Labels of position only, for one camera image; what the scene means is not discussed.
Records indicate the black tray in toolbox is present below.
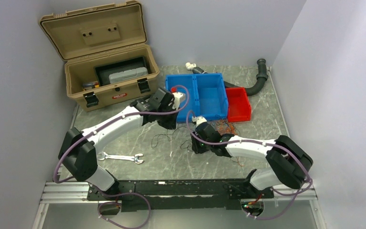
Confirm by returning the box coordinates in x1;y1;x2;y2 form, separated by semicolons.
94;56;151;86

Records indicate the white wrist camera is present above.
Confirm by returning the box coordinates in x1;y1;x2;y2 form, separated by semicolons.
192;116;207;126
171;87;186;110

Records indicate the dark grey corrugated hose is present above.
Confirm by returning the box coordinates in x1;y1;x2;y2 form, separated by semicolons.
192;58;269;97

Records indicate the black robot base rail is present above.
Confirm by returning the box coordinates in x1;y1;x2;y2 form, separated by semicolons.
87;178;274;212

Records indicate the white pipe fitting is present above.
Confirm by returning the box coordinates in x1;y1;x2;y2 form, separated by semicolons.
185;62;197;71

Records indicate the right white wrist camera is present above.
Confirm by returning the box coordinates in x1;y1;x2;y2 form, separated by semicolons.
192;116;207;126

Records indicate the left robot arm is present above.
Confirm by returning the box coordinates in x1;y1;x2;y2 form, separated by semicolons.
58;88;190;200

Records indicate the tan plastic toolbox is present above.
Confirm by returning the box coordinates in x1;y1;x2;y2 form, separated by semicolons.
39;0;160;112

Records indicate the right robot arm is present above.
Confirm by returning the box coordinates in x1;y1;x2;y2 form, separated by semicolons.
191;121;314;198

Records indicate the silver open-end wrench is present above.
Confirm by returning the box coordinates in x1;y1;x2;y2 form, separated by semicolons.
96;152;144;164

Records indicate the black wire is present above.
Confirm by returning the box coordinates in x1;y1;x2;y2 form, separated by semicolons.
151;125;196;151

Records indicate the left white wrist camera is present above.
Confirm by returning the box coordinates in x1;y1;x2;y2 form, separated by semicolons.
171;87;186;110

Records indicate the red plastic bin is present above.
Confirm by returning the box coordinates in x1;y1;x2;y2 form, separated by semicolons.
225;87;252;123

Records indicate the blue double plastic bin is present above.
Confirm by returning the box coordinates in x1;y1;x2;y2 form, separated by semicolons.
165;73;228;123

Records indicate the yellow black tool in toolbox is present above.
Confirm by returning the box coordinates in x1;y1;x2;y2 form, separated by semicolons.
82;81;100;90

